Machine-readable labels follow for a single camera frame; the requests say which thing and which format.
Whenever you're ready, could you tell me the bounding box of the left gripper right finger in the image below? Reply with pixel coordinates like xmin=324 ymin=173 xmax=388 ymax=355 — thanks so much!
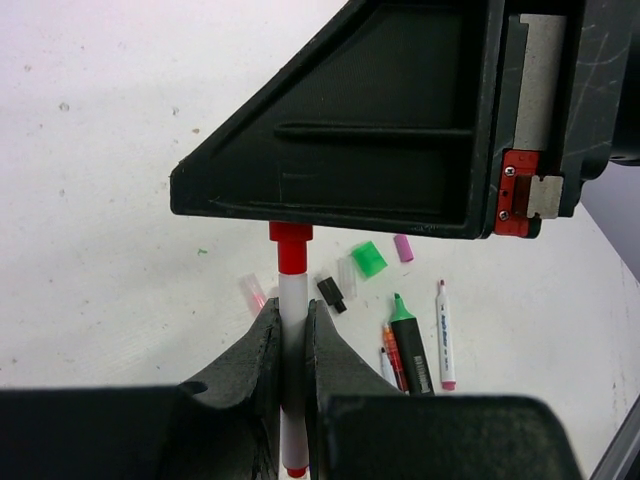
xmin=305 ymin=301 xmax=581 ymax=479

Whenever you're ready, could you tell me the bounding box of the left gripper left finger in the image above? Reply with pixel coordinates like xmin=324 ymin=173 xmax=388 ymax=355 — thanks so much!
xmin=1 ymin=299 xmax=281 ymax=479

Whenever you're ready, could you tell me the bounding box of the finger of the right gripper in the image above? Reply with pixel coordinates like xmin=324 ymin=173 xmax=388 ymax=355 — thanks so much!
xmin=170 ymin=1 xmax=503 ymax=239

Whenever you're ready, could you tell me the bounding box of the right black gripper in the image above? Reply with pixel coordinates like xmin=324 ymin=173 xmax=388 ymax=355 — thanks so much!
xmin=482 ymin=1 xmax=639 ymax=238

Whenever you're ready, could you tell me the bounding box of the black white marker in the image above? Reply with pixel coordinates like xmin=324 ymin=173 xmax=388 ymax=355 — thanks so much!
xmin=379 ymin=347 xmax=398 ymax=388

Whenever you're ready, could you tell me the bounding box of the green black highlighter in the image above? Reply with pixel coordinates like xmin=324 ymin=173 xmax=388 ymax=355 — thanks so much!
xmin=389 ymin=293 xmax=435 ymax=396

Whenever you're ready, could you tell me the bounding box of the orange clear pen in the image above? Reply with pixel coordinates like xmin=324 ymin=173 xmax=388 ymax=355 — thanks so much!
xmin=382 ymin=324 xmax=409 ymax=393

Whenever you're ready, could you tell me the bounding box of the pink white marker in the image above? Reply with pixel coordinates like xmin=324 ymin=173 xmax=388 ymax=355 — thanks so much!
xmin=436 ymin=279 xmax=456 ymax=392

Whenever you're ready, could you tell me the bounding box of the clear pink pen cap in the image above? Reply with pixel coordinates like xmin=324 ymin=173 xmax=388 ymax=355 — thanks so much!
xmin=239 ymin=274 xmax=266 ymax=316

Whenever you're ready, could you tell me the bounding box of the pink marker cap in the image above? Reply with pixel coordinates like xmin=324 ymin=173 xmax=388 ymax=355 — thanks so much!
xmin=394 ymin=234 xmax=414 ymax=263

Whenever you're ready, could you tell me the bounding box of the green highlighter cap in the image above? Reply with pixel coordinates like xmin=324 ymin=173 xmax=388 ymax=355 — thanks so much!
xmin=351 ymin=241 xmax=388 ymax=279

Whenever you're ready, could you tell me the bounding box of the red white marker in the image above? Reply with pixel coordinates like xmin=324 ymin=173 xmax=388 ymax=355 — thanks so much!
xmin=277 ymin=272 xmax=310 ymax=479

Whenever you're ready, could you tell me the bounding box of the black marker cap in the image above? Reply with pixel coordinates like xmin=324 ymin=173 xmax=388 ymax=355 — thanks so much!
xmin=316 ymin=276 xmax=347 ymax=314

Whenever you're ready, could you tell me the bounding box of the red marker cap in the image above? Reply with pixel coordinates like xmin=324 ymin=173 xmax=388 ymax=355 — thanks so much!
xmin=269 ymin=221 xmax=313 ymax=275

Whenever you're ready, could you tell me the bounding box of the aluminium mounting rail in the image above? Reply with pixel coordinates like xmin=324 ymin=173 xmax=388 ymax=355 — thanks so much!
xmin=591 ymin=403 xmax=639 ymax=480

